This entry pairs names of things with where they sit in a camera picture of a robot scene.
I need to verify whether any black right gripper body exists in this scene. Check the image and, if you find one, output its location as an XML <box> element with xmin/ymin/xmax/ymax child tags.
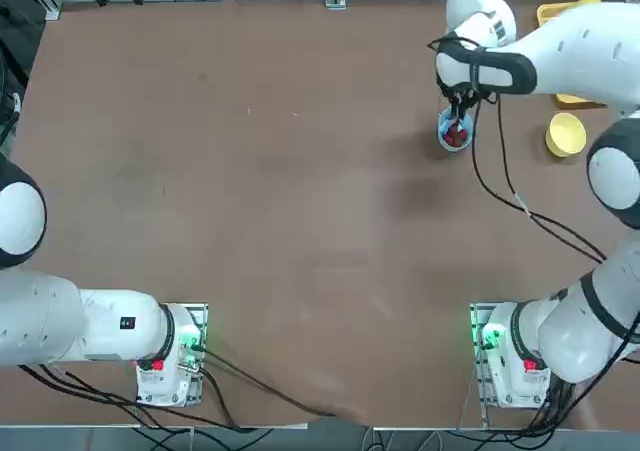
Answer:
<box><xmin>438</xmin><ymin>83</ymin><xmax>499</xmax><ymax>106</ymax></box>

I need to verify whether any small blue bowl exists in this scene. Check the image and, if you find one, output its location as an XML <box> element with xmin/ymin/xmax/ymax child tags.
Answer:
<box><xmin>437</xmin><ymin>109</ymin><xmax>475</xmax><ymax>152</ymax></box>

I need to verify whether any small yellow bowl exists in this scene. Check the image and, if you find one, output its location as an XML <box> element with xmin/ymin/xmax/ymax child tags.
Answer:
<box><xmin>544</xmin><ymin>112</ymin><xmax>588</xmax><ymax>158</ymax></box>

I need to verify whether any yellow plastic tray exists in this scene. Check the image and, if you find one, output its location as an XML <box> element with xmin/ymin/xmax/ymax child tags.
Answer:
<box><xmin>536</xmin><ymin>0</ymin><xmax>609</xmax><ymax>111</ymax></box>

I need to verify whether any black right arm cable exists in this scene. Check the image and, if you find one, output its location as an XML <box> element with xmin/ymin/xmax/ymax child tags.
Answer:
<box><xmin>427</xmin><ymin>35</ymin><xmax>609</xmax><ymax>265</ymax></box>

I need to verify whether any black cable across table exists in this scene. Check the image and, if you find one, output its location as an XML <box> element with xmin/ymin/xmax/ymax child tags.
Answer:
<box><xmin>197</xmin><ymin>343</ymin><xmax>346</xmax><ymax>420</ymax></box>

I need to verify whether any black metal frame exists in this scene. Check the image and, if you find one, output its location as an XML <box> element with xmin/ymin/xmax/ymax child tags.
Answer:
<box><xmin>0</xmin><ymin>0</ymin><xmax>49</xmax><ymax>152</ymax></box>

